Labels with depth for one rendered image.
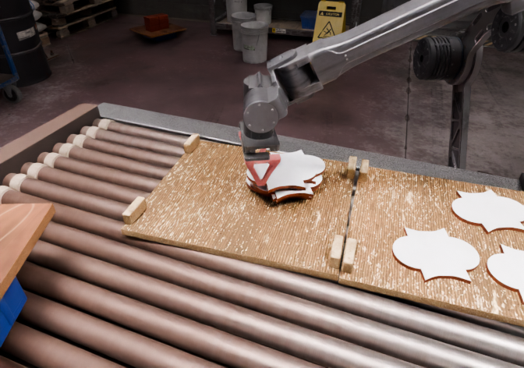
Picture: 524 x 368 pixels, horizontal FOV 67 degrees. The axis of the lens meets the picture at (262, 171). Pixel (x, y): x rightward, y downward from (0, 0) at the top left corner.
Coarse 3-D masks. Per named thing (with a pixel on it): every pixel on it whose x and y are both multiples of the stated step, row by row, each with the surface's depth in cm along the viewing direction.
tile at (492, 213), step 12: (456, 192) 84; (492, 192) 83; (456, 204) 80; (468, 204) 80; (480, 204) 80; (492, 204) 80; (504, 204) 80; (516, 204) 80; (456, 216) 78; (468, 216) 77; (480, 216) 77; (492, 216) 77; (504, 216) 77; (516, 216) 77; (492, 228) 74; (504, 228) 74; (516, 228) 74
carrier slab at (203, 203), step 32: (192, 160) 95; (224, 160) 95; (160, 192) 84; (192, 192) 84; (224, 192) 84; (256, 192) 84; (320, 192) 84; (160, 224) 76; (192, 224) 76; (224, 224) 76; (256, 224) 76; (288, 224) 76; (320, 224) 76; (224, 256) 71; (256, 256) 69; (288, 256) 69; (320, 256) 69
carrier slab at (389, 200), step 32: (384, 192) 84; (416, 192) 84; (448, 192) 84; (480, 192) 84; (512, 192) 84; (352, 224) 76; (384, 224) 76; (416, 224) 76; (448, 224) 76; (384, 256) 69; (480, 256) 69; (384, 288) 64; (416, 288) 64; (448, 288) 64; (480, 288) 64; (512, 320) 60
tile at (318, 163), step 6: (300, 150) 90; (282, 156) 88; (300, 156) 88; (306, 156) 88; (312, 156) 88; (312, 162) 86; (318, 162) 86; (318, 168) 84; (324, 168) 85; (318, 174) 83; (312, 180) 81
